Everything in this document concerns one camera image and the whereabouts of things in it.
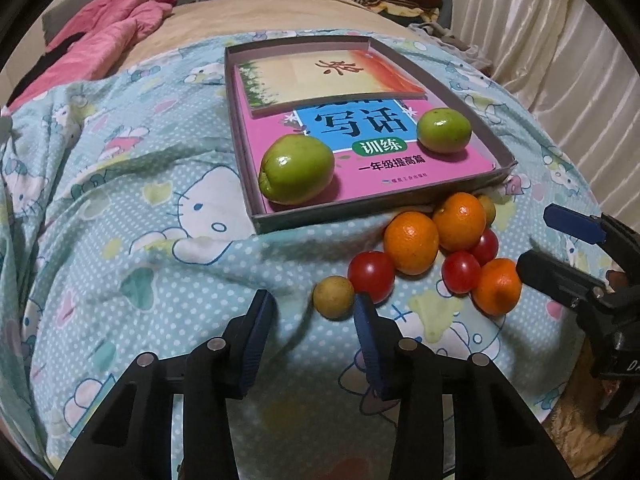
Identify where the small brown longan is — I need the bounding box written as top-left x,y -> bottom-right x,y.
313,276 -> 357,319
475,194 -> 497,226

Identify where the grey crumpled cloth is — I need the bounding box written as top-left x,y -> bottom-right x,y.
410,22 -> 493,68

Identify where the orange mandarin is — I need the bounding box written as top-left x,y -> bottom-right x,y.
432,192 -> 487,253
471,258 -> 523,317
383,211 -> 441,276

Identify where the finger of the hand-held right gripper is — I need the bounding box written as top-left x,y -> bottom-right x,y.
516,249 -> 623,313
543,204 -> 640,273

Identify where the small green jujube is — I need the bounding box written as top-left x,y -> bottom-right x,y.
416,108 -> 472,153

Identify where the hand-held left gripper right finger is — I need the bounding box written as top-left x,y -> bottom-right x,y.
352,292 -> 561,480

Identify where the red cherry tomato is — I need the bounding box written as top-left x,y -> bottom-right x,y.
470,228 -> 499,266
442,251 -> 482,294
347,251 -> 397,297

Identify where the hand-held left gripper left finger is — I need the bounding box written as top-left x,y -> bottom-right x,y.
47,289 -> 276,480

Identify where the large green jujube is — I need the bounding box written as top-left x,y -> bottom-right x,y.
258,134 -> 335,206

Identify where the blue cartoon printed blanket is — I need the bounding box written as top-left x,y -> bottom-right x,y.
0,30 -> 608,480

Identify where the orange fuzzy cloth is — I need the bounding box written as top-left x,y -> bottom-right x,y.
542,340 -> 631,466

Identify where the pink garment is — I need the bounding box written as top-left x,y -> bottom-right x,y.
7,0 -> 176,108

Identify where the pink book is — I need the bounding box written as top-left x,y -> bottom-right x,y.
235,95 -> 498,207

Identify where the grey cardboard box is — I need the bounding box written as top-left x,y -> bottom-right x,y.
223,35 -> 518,236

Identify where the beige bed sheet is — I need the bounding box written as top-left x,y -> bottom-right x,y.
115,0 -> 416,71

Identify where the cream curtain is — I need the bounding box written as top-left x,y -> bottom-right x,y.
452,0 -> 640,161

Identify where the beige and orange book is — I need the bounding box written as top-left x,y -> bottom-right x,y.
235,47 -> 427,117

